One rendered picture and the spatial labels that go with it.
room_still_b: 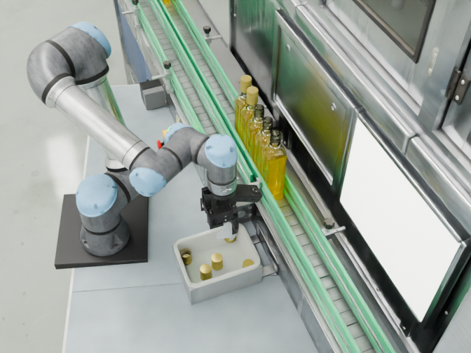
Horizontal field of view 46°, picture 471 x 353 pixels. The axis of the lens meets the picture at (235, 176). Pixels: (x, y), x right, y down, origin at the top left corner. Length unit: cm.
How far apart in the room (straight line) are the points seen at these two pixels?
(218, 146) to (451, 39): 56
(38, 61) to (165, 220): 68
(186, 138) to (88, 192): 39
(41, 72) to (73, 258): 61
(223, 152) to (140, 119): 94
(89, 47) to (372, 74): 71
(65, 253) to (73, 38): 66
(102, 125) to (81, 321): 60
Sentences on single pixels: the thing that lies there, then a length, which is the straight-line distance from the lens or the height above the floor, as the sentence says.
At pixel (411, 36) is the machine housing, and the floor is 155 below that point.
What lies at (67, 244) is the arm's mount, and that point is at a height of 78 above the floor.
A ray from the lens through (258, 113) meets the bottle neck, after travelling 162.
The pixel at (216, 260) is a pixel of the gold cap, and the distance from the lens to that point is 167.
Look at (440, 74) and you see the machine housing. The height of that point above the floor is 155.
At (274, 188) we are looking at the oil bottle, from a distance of 167.
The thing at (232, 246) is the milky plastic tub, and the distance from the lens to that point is 175.
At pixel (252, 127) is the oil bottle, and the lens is 165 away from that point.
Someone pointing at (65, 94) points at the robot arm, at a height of 134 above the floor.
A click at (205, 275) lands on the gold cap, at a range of 165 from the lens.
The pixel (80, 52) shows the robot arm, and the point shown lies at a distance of 149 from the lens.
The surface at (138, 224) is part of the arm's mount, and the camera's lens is 183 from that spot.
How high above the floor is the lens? 219
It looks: 47 degrees down
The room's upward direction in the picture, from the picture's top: straight up
